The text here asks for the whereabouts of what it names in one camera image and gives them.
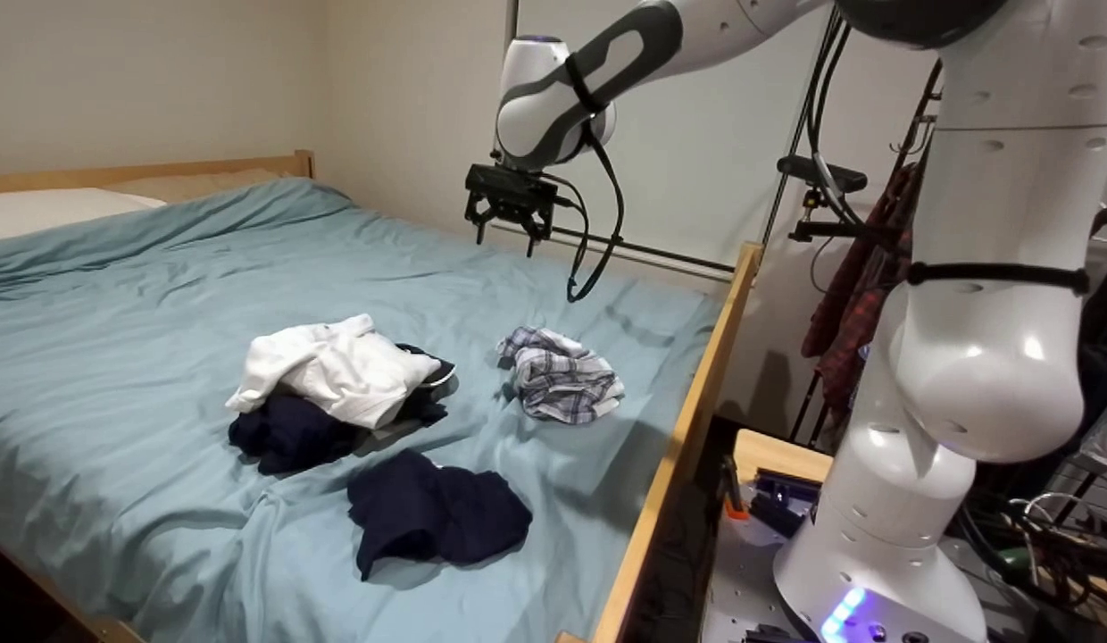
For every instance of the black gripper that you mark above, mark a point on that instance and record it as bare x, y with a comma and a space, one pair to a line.
498, 190

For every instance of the checked white blue trousers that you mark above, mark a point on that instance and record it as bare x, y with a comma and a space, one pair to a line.
559, 378

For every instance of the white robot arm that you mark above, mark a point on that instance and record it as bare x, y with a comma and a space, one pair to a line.
870, 555

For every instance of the white folded garment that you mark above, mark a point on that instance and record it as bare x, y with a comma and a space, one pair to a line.
344, 368

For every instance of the navy blue garment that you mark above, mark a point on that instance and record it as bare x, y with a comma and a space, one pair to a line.
425, 512

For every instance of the dark navy garment under white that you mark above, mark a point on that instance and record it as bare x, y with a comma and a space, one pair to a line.
292, 432

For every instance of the wooden side table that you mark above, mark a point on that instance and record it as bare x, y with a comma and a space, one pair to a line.
773, 478

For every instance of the clothes rack with hangers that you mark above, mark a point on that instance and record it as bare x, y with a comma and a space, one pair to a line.
861, 260

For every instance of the light blue bed sheet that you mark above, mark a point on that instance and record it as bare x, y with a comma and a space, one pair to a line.
136, 297

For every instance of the white pillow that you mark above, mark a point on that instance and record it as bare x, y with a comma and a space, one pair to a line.
50, 209

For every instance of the wooden bed frame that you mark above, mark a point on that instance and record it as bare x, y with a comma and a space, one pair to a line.
672, 451

